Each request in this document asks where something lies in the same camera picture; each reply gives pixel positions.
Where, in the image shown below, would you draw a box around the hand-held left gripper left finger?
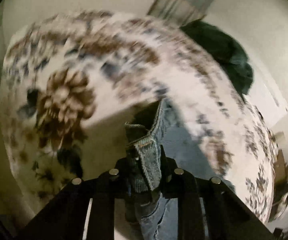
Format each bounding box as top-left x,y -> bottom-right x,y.
19,157 -> 137,240

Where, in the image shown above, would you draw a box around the green striped curtain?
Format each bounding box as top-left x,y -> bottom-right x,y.
146,0 -> 231,24

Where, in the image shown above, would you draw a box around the blue denim pants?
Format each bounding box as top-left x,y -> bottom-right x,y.
124,99 -> 236,240

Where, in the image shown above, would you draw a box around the white bed headboard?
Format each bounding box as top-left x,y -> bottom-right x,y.
243,61 -> 288,128

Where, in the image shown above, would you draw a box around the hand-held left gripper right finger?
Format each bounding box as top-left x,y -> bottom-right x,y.
158,146 -> 278,240

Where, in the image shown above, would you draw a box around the dark green plush blanket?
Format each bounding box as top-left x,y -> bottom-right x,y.
180,19 -> 255,96

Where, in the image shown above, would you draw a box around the floral bed blanket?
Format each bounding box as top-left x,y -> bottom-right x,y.
1,10 -> 288,227

